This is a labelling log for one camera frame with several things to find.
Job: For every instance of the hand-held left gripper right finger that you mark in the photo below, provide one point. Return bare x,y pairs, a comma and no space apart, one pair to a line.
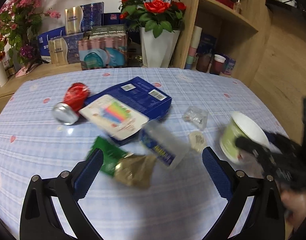
216,172

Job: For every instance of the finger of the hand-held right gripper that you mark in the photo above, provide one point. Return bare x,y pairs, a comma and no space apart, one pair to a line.
277,138
250,146

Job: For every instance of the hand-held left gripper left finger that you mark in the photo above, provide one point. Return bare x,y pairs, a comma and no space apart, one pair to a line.
89,172

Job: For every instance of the green paper cup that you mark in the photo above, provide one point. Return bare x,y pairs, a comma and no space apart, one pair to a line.
236,132

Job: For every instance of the green packet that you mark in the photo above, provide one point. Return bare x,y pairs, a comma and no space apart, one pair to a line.
108,155

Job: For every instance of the gold foil wrapper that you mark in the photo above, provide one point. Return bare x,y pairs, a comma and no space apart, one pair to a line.
135,171

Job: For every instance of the clear plastic wrapper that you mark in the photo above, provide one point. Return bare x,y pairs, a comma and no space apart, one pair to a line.
196,117

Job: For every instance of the clear bottle with blue label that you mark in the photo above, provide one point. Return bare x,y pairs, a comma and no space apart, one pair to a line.
163,145

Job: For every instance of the white rainbow print package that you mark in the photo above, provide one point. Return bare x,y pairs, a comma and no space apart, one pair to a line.
113,115

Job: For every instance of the crushed red can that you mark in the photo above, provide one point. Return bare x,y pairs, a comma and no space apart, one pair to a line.
73,100

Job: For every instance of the dark blue carton box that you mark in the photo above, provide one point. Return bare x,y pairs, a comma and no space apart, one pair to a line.
143,95

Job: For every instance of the person's right hand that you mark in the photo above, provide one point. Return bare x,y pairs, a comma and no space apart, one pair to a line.
296,205

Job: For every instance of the small blue and white box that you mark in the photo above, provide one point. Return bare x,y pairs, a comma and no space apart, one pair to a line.
229,66

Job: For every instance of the red paper cup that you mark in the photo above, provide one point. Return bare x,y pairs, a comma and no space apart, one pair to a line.
217,65

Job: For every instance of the wooden shelf unit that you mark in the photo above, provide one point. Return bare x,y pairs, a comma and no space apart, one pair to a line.
242,42

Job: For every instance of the low wooden cabinet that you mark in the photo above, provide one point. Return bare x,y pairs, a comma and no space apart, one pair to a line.
43,73

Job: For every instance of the blue box on shelf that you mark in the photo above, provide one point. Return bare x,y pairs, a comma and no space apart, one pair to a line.
207,43

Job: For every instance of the stack of pastel paper cups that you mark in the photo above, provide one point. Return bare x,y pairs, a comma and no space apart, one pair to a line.
194,50

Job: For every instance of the pink and teal packaged set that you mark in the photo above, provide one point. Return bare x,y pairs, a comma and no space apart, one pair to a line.
103,53

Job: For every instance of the pink cloth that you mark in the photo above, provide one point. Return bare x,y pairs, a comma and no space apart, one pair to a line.
22,72

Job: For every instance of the black mini tripod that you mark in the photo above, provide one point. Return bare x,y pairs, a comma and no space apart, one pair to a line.
33,63

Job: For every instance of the row of small bottles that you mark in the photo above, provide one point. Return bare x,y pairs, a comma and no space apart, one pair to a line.
11,70

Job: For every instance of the orange flowers in white vase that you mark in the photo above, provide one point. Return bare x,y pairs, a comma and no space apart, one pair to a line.
0,73

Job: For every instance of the white angular vase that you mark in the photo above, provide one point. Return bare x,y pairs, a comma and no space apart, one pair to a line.
156,50

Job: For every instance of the purple flowers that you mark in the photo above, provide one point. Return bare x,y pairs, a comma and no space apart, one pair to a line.
26,52

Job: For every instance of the blue and white carton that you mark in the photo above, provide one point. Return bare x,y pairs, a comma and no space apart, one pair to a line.
46,42

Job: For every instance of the small glass perfume bottle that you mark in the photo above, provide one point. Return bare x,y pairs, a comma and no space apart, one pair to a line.
238,6

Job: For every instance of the dark label box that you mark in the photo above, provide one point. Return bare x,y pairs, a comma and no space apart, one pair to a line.
108,31

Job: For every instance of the small dark blue box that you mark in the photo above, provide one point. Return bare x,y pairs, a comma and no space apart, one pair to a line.
113,18

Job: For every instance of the pink blossom arrangement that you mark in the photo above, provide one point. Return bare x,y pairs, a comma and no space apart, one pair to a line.
18,17

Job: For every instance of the red rose bouquet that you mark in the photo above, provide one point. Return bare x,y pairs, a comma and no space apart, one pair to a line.
155,2

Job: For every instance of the black wall shelf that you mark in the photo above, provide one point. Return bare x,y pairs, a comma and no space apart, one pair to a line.
287,7

